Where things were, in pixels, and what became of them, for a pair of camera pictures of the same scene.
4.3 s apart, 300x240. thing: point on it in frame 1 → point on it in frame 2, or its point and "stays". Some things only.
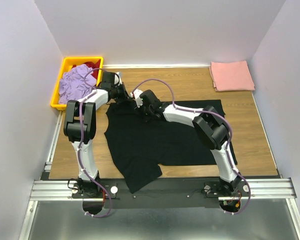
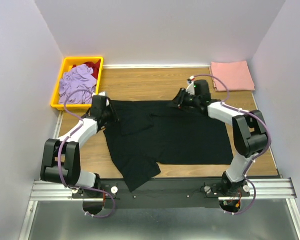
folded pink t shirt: [231, 76] stays
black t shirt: [140, 145] stays
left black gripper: [125, 94] → [114, 117]
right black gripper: [146, 117] → [181, 98]
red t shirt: [93, 66] stays
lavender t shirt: [75, 83] stays
